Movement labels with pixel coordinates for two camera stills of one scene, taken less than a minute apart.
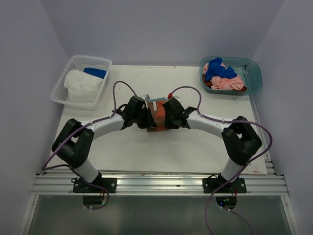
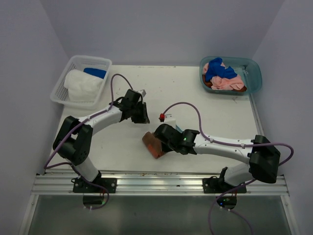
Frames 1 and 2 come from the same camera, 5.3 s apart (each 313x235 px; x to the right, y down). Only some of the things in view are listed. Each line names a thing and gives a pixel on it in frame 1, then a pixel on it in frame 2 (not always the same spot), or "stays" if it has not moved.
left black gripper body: (142, 118) → (138, 114)
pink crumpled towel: (234, 83) stays
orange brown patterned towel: (158, 110) → (153, 144)
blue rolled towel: (99, 73) stays
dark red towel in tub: (209, 84) stays
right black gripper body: (169, 122) → (168, 147)
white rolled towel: (82, 86) stays
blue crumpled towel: (215, 69) stays
